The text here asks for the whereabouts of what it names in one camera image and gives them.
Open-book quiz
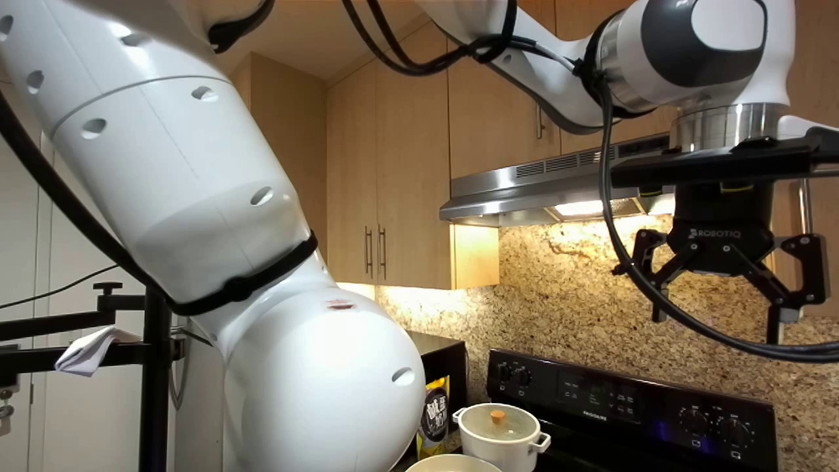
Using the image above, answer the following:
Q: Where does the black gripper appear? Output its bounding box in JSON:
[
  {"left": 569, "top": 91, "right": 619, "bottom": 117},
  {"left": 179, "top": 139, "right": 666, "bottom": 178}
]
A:
[{"left": 610, "top": 181, "right": 828, "bottom": 348}]

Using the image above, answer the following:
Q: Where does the black stove control panel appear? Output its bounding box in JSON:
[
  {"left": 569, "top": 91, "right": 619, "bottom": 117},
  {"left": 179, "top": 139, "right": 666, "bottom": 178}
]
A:
[{"left": 485, "top": 348, "right": 780, "bottom": 472}]

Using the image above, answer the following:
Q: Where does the stainless steel range hood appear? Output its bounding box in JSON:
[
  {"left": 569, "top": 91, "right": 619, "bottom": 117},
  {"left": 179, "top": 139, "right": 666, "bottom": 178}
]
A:
[{"left": 437, "top": 129, "right": 702, "bottom": 231}]

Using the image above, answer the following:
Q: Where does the white pot with lid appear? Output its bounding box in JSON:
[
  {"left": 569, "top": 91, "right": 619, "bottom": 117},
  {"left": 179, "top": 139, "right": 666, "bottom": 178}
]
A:
[{"left": 451, "top": 401, "right": 556, "bottom": 472}]

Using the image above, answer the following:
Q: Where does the black countertop appliance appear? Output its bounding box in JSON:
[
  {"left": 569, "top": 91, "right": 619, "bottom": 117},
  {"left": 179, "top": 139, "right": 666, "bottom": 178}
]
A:
[{"left": 409, "top": 329, "right": 470, "bottom": 414}]

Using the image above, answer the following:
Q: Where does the yellow black package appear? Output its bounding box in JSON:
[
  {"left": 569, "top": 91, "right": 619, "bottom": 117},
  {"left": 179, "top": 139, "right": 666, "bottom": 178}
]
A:
[{"left": 417, "top": 374, "right": 455, "bottom": 455}]

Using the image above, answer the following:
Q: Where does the white bowl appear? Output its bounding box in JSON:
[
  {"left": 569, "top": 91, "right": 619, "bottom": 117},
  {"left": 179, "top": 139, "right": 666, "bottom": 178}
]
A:
[{"left": 404, "top": 450, "right": 506, "bottom": 472}]

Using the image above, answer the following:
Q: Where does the black metal stand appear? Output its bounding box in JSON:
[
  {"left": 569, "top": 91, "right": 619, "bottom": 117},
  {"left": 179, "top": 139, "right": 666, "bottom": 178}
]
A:
[{"left": 0, "top": 281, "right": 192, "bottom": 472}]

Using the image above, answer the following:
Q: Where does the white cloth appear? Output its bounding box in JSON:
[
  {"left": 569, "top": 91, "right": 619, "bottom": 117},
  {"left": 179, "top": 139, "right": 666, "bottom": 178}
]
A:
[{"left": 51, "top": 324, "right": 141, "bottom": 380}]

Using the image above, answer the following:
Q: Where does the silver bar cabinet handle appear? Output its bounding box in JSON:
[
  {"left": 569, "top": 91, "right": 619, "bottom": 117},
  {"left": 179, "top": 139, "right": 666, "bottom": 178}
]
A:
[
  {"left": 374, "top": 223, "right": 391, "bottom": 281},
  {"left": 361, "top": 223, "right": 378, "bottom": 281},
  {"left": 793, "top": 178, "right": 818, "bottom": 235}
]

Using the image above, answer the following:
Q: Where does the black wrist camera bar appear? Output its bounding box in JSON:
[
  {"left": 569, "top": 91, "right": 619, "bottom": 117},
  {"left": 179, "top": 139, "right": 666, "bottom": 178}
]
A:
[{"left": 607, "top": 129, "right": 839, "bottom": 190}]

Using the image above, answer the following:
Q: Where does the thick black cable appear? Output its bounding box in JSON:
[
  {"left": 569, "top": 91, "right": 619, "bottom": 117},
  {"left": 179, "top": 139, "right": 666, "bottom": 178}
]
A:
[{"left": 0, "top": 88, "right": 172, "bottom": 311}]

